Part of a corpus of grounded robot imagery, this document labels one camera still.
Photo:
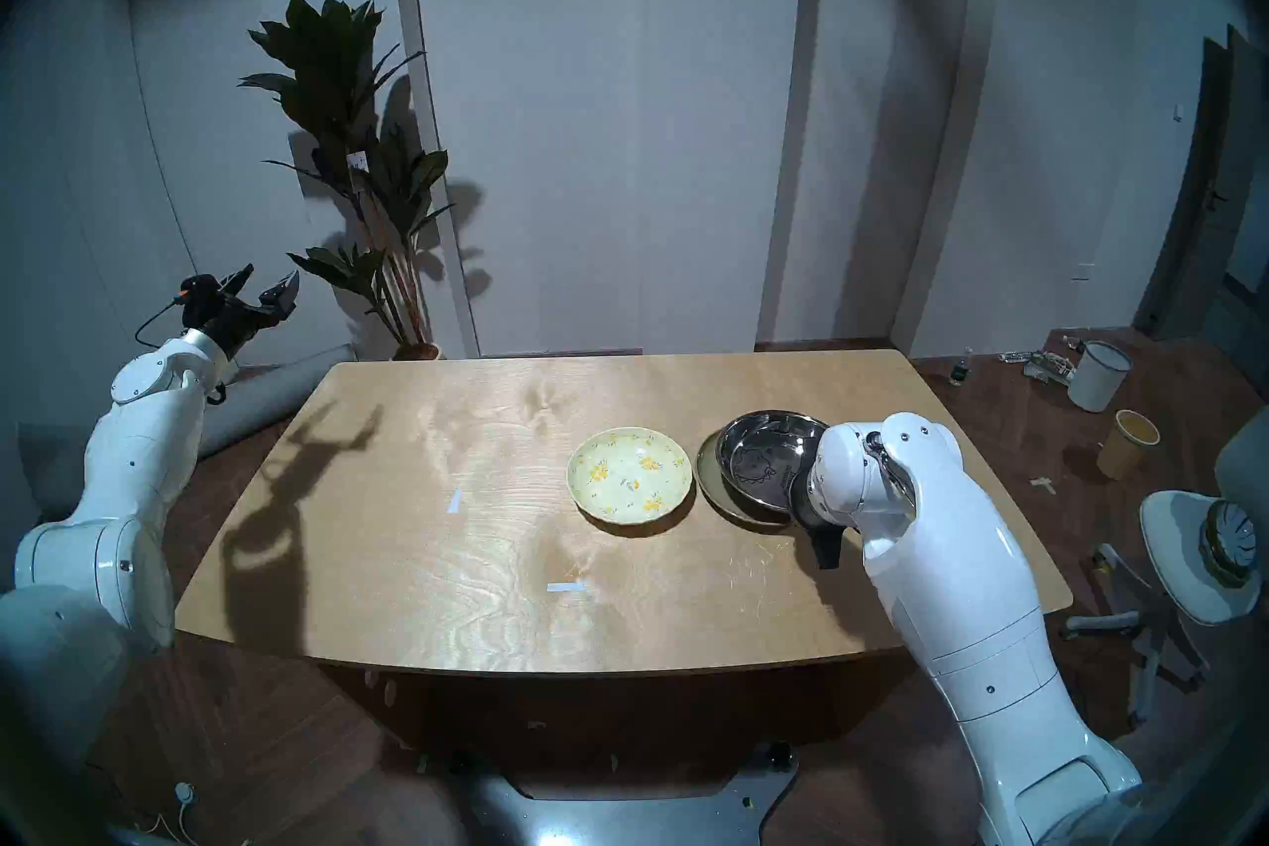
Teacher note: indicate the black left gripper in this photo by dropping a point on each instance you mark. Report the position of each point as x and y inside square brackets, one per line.
[230, 321]

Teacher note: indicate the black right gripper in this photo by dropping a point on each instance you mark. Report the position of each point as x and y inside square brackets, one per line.
[825, 547]

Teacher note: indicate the steel bowl with cartoon print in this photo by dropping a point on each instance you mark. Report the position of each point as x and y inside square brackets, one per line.
[768, 457]

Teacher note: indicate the yellow floral ceramic plate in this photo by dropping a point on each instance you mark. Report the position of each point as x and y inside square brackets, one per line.
[630, 472]

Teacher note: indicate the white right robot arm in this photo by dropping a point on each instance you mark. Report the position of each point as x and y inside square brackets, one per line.
[952, 596]

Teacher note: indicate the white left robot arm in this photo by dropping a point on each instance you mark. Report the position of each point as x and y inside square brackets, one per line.
[129, 477]

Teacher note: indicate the small green bottle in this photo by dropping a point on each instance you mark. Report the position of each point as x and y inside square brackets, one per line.
[960, 370]

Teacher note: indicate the tall dark green plant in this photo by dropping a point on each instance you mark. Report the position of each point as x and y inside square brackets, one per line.
[332, 71]

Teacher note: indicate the pile of small packaging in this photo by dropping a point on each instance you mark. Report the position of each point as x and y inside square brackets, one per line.
[1041, 365]

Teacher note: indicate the yellow paper cup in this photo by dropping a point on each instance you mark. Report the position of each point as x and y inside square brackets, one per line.
[1125, 450]

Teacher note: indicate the white enamel bucket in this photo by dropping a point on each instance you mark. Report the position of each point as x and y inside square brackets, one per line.
[1097, 380]

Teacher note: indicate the white swivel chair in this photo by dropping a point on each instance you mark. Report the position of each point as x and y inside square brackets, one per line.
[1180, 557]

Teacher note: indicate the round striped object on chair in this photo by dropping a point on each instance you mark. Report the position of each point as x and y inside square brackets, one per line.
[1229, 542]

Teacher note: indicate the dark wooden door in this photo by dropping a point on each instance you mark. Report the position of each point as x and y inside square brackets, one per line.
[1200, 220]

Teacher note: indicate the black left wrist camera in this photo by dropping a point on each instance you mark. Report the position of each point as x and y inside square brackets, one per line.
[201, 291]

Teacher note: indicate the silver robot base frame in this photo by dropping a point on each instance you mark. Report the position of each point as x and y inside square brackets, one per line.
[634, 819]

